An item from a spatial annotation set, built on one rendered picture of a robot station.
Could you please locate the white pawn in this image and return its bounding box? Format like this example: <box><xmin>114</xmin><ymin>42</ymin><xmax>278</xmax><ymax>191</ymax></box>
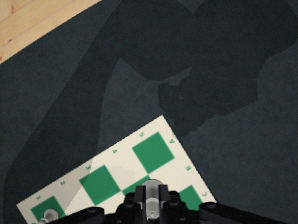
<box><xmin>38</xmin><ymin>208</ymin><xmax>59</xmax><ymax>224</ymax></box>

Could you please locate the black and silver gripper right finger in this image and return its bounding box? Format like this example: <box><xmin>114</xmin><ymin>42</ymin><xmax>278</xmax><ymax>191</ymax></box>
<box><xmin>158</xmin><ymin>184</ymin><xmax>288</xmax><ymax>224</ymax></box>

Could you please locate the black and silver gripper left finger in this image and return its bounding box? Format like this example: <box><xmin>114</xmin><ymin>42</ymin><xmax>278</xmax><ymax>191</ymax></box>
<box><xmin>46</xmin><ymin>185</ymin><xmax>147</xmax><ymax>224</ymax></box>

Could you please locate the green and cream chessboard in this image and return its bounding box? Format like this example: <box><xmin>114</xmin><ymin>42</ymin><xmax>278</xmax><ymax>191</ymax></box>
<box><xmin>17</xmin><ymin>115</ymin><xmax>216</xmax><ymax>224</ymax></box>

